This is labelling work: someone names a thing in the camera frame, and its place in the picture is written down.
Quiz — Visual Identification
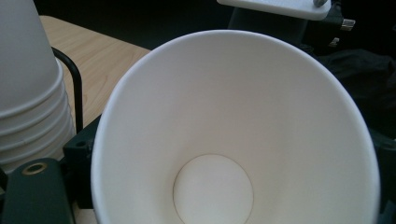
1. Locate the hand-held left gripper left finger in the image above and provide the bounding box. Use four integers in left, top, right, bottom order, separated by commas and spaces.
63, 114, 103, 210

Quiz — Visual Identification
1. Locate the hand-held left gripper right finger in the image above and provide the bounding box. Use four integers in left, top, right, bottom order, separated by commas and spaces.
369, 129, 396, 224

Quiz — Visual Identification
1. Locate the black wire cup holder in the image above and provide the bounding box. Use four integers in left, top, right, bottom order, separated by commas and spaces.
50, 46, 85, 134

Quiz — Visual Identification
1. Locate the stack of white paper cups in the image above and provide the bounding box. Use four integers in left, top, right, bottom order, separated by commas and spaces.
0, 0, 78, 174

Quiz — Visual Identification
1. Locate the single white paper cup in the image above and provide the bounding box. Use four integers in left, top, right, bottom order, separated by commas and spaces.
90, 29, 381, 224

